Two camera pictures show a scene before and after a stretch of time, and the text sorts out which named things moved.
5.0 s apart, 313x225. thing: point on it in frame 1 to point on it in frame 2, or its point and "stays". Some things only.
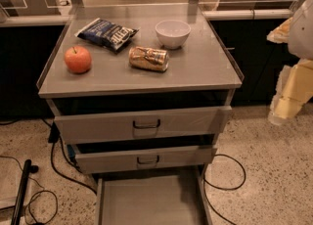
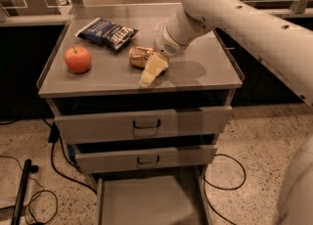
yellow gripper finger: [294, 88] to [155, 64]
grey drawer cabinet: [140, 92] stays
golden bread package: [145, 58] stays
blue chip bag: [107, 33] stays
